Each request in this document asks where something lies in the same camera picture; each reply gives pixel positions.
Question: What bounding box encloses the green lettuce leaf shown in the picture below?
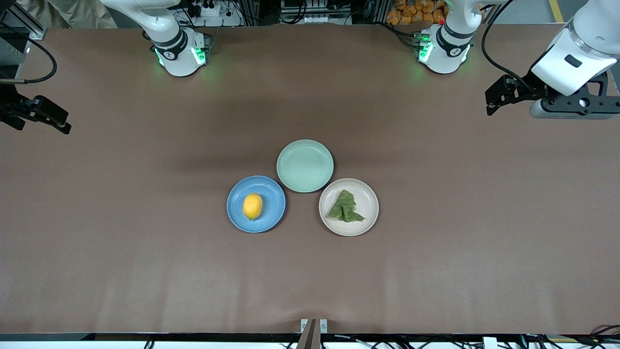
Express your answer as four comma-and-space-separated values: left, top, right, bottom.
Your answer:
328, 189, 366, 223

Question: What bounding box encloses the yellow lemon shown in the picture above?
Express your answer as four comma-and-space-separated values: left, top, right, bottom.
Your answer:
242, 192, 264, 221

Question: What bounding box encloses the bag of orange fruits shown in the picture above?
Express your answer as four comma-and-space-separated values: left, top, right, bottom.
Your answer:
387, 0, 449, 25

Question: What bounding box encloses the beige plate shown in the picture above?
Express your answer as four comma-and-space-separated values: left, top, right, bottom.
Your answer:
319, 178, 379, 237

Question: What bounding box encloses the white power strip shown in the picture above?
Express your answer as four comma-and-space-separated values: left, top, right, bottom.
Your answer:
186, 0, 243, 27

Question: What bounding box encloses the black electronics rack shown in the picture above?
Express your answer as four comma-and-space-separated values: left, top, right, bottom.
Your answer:
280, 0, 353, 25

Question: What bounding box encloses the pale green plate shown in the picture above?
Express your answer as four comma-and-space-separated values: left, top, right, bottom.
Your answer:
276, 139, 335, 193

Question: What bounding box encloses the blue plate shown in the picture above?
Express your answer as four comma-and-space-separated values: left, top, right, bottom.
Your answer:
227, 175, 287, 234

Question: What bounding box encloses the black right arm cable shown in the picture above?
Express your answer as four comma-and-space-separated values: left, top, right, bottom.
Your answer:
0, 28, 58, 84

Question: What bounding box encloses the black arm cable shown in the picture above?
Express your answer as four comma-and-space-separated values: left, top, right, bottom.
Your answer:
481, 0, 533, 93
0, 28, 58, 84

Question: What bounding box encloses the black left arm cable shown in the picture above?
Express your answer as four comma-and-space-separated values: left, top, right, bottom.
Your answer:
481, 0, 533, 93

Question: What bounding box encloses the black floor cable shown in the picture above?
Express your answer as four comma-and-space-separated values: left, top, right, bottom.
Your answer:
589, 324, 620, 340

